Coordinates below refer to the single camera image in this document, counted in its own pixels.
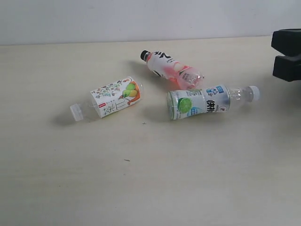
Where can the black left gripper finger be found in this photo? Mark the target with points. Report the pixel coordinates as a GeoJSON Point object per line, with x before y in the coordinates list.
{"type": "Point", "coordinates": [287, 41]}

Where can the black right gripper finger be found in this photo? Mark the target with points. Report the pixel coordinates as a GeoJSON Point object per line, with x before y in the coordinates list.
{"type": "Point", "coordinates": [287, 68]}

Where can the lime label drink bottle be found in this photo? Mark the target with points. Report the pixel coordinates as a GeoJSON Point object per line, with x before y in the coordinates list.
{"type": "Point", "coordinates": [217, 99]}

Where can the tea bottle with bird label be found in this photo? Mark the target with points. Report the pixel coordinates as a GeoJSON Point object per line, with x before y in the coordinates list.
{"type": "Point", "coordinates": [108, 99]}

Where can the pink peach drink bottle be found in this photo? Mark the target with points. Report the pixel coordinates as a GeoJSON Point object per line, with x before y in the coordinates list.
{"type": "Point", "coordinates": [163, 65]}

